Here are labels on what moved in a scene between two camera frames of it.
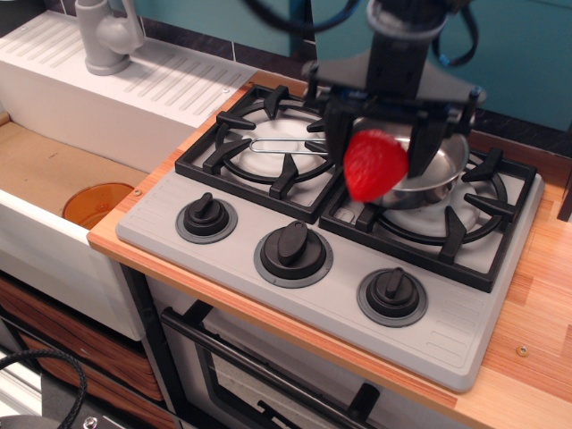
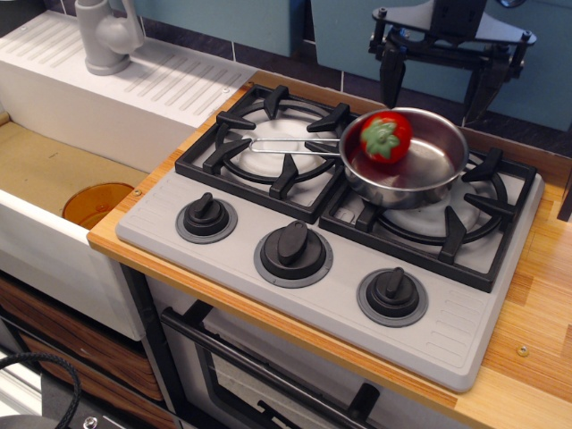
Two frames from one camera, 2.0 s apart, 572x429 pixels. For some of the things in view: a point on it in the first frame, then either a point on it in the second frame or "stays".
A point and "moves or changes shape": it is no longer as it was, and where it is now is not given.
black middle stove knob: x=292 y=256 stays
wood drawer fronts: x=108 y=358 stays
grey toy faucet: x=108 y=38 stays
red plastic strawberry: x=374 y=162 moves or changes shape
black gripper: x=399 y=83 -> x=455 y=31
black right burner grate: x=466 y=237 stays
